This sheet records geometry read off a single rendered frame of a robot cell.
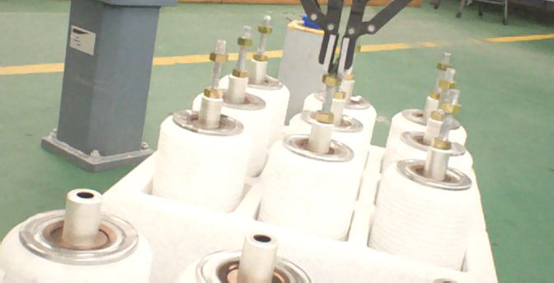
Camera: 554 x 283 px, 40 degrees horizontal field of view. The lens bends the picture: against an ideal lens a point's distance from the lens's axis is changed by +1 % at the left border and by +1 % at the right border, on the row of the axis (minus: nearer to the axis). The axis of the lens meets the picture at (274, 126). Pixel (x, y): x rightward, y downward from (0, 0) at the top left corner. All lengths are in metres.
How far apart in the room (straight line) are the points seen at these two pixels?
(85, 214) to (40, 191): 0.73
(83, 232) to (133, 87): 0.84
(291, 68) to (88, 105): 0.37
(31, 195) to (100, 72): 0.24
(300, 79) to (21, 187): 0.46
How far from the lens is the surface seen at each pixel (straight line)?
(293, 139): 0.79
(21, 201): 1.19
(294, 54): 1.15
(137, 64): 1.32
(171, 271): 0.78
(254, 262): 0.48
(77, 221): 0.51
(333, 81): 0.76
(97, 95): 1.31
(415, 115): 1.01
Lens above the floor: 0.48
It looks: 16 degrees down
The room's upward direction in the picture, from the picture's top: 11 degrees clockwise
